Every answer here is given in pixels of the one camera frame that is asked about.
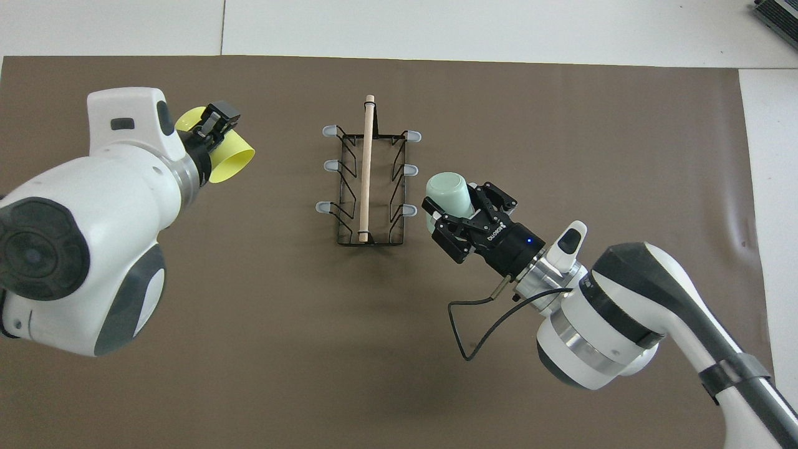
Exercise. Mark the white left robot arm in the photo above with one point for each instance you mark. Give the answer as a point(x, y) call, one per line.
point(93, 206)

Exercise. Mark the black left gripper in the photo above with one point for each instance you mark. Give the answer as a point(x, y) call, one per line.
point(201, 159)

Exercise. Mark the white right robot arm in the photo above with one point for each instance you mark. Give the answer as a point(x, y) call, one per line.
point(598, 337)

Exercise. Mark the yellow plastic cup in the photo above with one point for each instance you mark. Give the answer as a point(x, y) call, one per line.
point(235, 159)

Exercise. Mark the dark ribbed device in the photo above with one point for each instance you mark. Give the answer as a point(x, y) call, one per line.
point(779, 14)

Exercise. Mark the brown table mat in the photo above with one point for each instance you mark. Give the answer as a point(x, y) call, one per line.
point(312, 349)

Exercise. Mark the pale green plastic cup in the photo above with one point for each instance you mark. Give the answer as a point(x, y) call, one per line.
point(447, 192)

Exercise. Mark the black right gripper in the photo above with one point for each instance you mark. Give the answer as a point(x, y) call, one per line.
point(508, 246)

